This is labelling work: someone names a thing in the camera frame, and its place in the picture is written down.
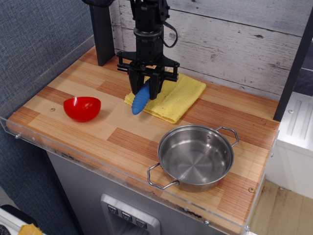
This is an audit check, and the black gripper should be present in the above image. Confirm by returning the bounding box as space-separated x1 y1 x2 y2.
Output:
117 31 179 100

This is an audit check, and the blue handled metal spork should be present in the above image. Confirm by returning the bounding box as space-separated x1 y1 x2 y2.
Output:
131 68 172 116

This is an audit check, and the stainless steel pot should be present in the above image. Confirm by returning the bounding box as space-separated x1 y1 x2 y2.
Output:
147 124 240 192

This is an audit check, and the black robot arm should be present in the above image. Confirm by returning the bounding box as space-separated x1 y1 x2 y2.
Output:
117 0 180 100

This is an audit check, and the red plastic bowl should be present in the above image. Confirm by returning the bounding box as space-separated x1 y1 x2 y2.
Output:
63 96 101 122

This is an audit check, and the black vertical post right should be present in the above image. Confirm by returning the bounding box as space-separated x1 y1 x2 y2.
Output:
273 9 313 121

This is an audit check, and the yellow towel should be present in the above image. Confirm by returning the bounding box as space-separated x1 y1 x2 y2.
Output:
124 67 207 124

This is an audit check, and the grey toy fridge cabinet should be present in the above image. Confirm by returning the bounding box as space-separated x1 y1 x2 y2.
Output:
47 152 221 235

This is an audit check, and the clear acrylic table guard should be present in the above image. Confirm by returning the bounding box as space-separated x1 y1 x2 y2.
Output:
6 48 278 235

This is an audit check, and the white toy sink unit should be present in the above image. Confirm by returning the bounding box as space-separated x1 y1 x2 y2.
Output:
265 92 313 198

